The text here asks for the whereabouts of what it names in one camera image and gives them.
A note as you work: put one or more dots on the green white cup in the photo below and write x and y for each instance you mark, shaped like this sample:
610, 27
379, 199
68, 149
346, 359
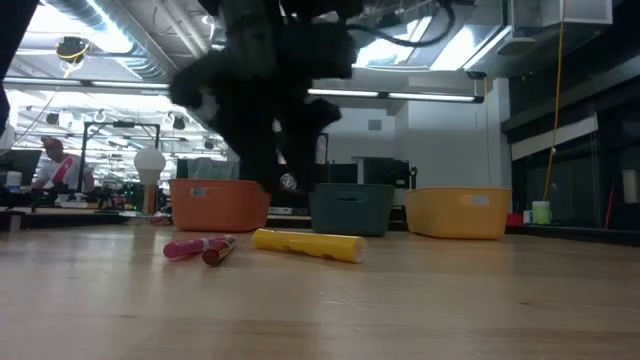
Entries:
541, 212

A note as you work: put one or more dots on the black monitor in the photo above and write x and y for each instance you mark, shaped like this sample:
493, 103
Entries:
20, 165

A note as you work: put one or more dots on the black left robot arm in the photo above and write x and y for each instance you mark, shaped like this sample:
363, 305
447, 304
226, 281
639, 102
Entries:
12, 20

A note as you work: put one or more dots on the black rig frame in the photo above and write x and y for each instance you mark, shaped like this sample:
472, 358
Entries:
122, 124

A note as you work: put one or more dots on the thick yellow highlighter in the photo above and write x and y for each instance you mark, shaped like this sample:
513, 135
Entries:
310, 245

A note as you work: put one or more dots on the pink marker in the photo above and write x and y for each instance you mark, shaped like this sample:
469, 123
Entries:
187, 247

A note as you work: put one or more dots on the orange plastic bin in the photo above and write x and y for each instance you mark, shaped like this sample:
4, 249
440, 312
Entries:
220, 210

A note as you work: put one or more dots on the small red box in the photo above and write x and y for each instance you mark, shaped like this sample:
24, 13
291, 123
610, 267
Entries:
514, 219

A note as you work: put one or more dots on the brown marker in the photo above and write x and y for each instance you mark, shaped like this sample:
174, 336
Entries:
216, 254

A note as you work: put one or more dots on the long led light bar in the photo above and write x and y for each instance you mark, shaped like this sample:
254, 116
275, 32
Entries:
430, 96

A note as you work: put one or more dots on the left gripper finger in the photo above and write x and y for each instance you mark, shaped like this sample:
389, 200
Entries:
305, 145
250, 145

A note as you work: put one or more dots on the white bulb chrome lamp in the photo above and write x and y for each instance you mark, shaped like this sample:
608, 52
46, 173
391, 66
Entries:
150, 162

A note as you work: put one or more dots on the black partition screen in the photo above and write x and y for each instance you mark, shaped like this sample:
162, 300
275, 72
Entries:
345, 172

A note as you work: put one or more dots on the teal plastic bin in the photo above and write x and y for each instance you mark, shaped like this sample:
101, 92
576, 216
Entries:
350, 215

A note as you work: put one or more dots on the yellow plastic bin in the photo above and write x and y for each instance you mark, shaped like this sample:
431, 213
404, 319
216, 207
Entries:
457, 217

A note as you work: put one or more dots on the black aluminium table frame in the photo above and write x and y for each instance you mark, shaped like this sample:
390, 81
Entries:
575, 234

